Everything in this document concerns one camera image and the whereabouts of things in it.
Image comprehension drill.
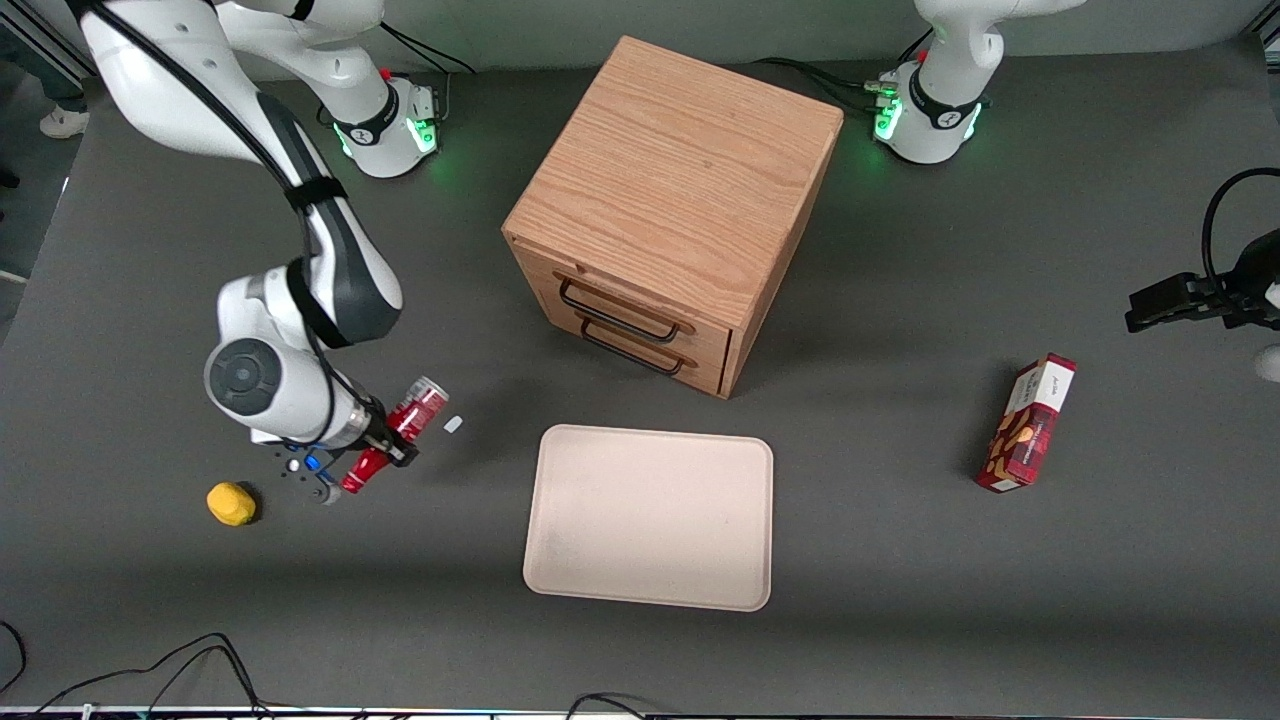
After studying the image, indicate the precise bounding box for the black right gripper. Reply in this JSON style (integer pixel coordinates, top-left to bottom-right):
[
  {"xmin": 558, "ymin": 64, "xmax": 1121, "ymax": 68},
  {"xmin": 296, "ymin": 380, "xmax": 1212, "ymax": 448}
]
[{"xmin": 352, "ymin": 396, "xmax": 420, "ymax": 469}]

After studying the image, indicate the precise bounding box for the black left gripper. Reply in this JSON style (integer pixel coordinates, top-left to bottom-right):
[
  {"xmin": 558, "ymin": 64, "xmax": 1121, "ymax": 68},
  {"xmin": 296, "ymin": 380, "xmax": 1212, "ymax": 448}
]
[{"xmin": 1125, "ymin": 230, "xmax": 1280, "ymax": 334}]

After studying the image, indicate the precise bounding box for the beige plastic tray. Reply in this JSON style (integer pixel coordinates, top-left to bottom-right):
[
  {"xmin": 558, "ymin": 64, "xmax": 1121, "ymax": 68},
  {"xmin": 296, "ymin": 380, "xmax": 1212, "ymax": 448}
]
[{"xmin": 523, "ymin": 424, "xmax": 775, "ymax": 612}]

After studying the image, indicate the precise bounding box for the yellow lemon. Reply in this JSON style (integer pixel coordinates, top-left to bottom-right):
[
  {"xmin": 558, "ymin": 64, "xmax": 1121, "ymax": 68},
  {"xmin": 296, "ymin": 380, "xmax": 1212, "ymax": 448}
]
[{"xmin": 207, "ymin": 482, "xmax": 257, "ymax": 527}]

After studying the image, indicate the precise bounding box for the red cookie box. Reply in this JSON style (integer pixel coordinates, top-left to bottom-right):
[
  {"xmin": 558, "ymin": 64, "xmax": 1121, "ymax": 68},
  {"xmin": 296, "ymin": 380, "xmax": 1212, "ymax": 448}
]
[{"xmin": 976, "ymin": 353, "xmax": 1078, "ymax": 493}]

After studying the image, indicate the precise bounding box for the wooden drawer cabinet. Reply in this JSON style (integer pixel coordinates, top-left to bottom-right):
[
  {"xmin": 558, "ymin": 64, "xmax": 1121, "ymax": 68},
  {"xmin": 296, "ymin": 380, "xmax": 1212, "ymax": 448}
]
[{"xmin": 502, "ymin": 36, "xmax": 844, "ymax": 400}]

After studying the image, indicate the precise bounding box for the black looped gripper cable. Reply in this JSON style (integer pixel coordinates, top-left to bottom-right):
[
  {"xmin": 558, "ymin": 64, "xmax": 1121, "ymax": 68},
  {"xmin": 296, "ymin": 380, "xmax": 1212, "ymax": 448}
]
[{"xmin": 1202, "ymin": 168, "xmax": 1280, "ymax": 301}]

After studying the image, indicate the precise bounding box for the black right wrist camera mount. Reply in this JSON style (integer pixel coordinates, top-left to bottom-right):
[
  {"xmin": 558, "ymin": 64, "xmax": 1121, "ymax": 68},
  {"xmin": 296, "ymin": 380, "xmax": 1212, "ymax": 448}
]
[{"xmin": 278, "ymin": 443, "xmax": 343, "ymax": 505}]

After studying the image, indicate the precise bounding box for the black wire drawer handle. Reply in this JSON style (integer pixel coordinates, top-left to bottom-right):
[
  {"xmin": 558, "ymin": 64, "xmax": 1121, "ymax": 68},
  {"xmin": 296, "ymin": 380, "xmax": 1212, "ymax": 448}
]
[
  {"xmin": 580, "ymin": 318, "xmax": 687, "ymax": 377},
  {"xmin": 558, "ymin": 277, "xmax": 681, "ymax": 344}
]

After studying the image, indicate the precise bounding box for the black floor cable pair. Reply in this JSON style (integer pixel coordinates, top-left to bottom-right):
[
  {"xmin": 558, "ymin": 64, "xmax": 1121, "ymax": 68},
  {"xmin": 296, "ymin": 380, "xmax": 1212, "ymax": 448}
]
[{"xmin": 35, "ymin": 632, "xmax": 273, "ymax": 717}]

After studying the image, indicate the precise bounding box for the black short floor cable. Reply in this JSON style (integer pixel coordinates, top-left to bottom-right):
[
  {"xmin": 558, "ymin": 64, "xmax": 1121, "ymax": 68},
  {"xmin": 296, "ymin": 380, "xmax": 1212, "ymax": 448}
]
[{"xmin": 565, "ymin": 692, "xmax": 653, "ymax": 720}]

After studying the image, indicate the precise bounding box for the black cable along right arm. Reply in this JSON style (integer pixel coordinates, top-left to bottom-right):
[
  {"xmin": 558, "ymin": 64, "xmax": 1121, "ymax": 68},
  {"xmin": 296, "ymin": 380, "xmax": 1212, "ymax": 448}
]
[{"xmin": 80, "ymin": 0, "xmax": 373, "ymax": 446}]

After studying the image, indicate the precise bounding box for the black right arm base cable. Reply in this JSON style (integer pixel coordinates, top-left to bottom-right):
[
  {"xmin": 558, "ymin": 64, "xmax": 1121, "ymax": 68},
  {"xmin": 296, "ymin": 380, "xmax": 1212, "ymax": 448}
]
[{"xmin": 378, "ymin": 24, "xmax": 477, "ymax": 77}]

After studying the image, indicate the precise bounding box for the black arm base cable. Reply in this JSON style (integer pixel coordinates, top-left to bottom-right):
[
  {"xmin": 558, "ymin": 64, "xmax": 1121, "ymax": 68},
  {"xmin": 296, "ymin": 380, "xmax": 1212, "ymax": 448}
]
[
  {"xmin": 750, "ymin": 57, "xmax": 883, "ymax": 113},
  {"xmin": 378, "ymin": 24, "xmax": 477, "ymax": 77}
]

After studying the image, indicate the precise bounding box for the black left arm base cable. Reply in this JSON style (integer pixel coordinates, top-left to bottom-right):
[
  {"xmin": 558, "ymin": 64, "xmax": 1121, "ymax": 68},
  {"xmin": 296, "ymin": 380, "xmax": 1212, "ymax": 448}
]
[{"xmin": 750, "ymin": 57, "xmax": 883, "ymax": 113}]

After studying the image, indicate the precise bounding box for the black curved floor cable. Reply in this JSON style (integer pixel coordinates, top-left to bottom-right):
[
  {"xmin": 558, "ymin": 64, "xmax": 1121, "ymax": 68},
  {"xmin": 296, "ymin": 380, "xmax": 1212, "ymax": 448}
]
[{"xmin": 0, "ymin": 620, "xmax": 28, "ymax": 697}]

